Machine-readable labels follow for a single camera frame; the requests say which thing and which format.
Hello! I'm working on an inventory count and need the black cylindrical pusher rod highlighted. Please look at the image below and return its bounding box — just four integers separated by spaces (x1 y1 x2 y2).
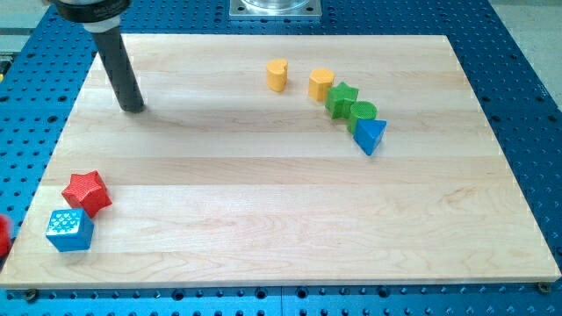
92 26 145 113

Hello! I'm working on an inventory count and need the red star block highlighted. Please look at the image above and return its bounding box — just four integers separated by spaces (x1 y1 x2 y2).
61 170 112 219

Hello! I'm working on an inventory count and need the yellow hexagon block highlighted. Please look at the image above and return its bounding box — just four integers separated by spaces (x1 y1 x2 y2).
308 68 335 101

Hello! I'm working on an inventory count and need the yellow heart block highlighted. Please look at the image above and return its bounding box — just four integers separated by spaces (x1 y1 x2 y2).
266 59 288 92

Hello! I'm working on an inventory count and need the light wooden board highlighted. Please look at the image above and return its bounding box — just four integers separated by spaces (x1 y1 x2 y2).
1 34 560 289

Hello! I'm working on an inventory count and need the blue triangle block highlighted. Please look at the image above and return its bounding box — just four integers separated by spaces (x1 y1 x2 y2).
353 119 387 156

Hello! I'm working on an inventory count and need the blue perforated metal base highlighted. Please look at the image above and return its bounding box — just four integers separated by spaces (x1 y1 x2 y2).
1 0 561 315

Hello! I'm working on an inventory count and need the black robot arm flange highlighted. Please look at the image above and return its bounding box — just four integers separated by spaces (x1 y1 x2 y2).
48 0 131 33

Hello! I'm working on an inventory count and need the red block at edge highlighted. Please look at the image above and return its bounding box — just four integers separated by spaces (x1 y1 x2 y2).
0 214 12 257

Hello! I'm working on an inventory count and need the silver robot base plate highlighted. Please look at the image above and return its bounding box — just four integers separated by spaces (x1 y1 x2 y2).
228 0 322 19

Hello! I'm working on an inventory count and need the green cylinder block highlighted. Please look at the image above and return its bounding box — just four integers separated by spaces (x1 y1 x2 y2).
347 101 378 134

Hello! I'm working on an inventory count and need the green star block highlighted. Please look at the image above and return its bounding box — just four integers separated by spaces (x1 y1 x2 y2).
325 82 359 119

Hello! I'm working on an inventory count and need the blue cube block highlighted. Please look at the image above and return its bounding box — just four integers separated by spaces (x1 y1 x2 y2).
45 208 94 252

